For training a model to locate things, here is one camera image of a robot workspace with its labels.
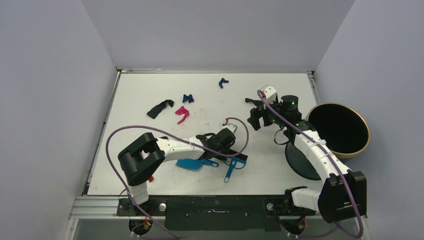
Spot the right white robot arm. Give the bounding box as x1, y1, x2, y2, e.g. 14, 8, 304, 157
247, 90, 367, 224

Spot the dark blue paper scrap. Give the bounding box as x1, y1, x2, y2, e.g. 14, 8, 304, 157
182, 94, 194, 103

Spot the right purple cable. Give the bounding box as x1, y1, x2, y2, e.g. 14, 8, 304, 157
256, 90, 365, 239

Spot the black paper scrap right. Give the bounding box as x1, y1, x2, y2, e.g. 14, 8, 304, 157
244, 98, 263, 107

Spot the black gold-rimmed waste bin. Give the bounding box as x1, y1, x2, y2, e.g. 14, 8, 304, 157
285, 102, 370, 181

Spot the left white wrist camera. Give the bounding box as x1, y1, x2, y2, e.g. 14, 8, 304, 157
222, 123, 238, 134

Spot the pink paper scrap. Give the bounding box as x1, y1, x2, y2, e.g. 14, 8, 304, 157
175, 106, 190, 125

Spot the blue hand brush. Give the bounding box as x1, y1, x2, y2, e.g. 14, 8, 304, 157
224, 157, 247, 183

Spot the far dark blue scrap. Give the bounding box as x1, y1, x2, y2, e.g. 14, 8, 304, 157
218, 78, 229, 89

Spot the black paper scrap strip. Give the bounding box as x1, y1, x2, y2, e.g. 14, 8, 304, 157
146, 99, 175, 119

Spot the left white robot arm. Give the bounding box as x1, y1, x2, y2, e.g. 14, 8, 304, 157
117, 125, 247, 216

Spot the blue plastic dustpan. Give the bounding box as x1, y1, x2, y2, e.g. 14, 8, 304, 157
175, 158, 219, 171

